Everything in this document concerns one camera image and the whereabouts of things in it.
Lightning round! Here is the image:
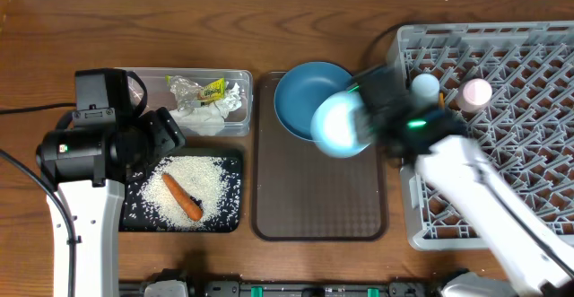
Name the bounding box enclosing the light blue cup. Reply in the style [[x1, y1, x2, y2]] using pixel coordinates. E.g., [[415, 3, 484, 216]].
[[410, 74, 439, 107]]

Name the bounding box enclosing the light blue bowl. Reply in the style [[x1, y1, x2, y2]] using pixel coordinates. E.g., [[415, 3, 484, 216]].
[[310, 91, 370, 159]]

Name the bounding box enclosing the orange carrot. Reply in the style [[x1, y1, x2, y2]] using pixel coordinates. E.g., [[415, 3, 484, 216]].
[[161, 173, 203, 222]]

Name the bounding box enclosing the pink cup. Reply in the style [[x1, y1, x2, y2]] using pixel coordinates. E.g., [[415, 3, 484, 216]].
[[455, 78, 492, 113]]

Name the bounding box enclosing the dark blue plate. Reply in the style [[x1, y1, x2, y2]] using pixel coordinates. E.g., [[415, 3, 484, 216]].
[[274, 61, 352, 141]]

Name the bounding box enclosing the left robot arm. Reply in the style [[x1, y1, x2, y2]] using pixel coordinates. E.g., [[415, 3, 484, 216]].
[[37, 68, 186, 296]]

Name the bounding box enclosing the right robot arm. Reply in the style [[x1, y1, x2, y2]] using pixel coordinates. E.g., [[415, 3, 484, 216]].
[[348, 66, 573, 296]]

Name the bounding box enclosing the clear plastic waste bin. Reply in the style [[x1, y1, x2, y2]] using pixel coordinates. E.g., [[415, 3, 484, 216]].
[[131, 67, 253, 136]]

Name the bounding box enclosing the black waste tray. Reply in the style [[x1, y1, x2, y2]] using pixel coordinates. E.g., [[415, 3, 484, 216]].
[[118, 146, 245, 234]]

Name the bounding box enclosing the grey dishwasher rack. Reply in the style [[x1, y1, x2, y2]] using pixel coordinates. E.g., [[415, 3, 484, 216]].
[[387, 21, 573, 242]]

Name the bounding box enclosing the crumpled white tissue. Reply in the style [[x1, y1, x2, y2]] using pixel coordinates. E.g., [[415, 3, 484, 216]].
[[170, 83, 242, 136]]

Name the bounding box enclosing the crumpled silver foil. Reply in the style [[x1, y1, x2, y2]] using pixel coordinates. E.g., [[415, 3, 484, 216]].
[[166, 75, 202, 110]]

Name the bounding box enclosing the pile of rice grains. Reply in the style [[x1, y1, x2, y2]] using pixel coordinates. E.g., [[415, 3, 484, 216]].
[[125, 155, 241, 231]]

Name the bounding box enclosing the yellow snack wrapper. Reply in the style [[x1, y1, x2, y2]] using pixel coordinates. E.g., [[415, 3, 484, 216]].
[[197, 78, 226, 103]]

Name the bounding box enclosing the brown serving tray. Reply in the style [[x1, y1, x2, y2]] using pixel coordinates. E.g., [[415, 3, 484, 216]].
[[251, 72, 388, 241]]

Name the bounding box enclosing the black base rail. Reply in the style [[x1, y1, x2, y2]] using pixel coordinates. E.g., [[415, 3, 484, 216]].
[[118, 280, 449, 297]]

